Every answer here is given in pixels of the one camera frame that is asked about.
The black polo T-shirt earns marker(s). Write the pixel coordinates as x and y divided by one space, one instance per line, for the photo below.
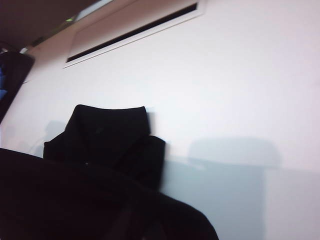
75 187

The blue cloth item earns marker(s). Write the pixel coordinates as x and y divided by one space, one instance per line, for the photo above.
2 82

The dark monitor at edge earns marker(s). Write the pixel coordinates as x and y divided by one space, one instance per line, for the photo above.
16 75

